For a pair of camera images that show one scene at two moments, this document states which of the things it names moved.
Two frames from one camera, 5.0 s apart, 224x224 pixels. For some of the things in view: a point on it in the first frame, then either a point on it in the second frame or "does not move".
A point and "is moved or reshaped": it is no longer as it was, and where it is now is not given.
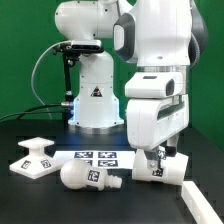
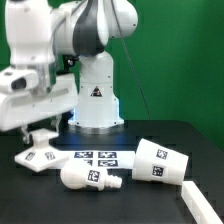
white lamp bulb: [75, 174] does not move
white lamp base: [37, 164] is moved or reshaped
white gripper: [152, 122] -> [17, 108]
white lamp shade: [170, 171] does not move
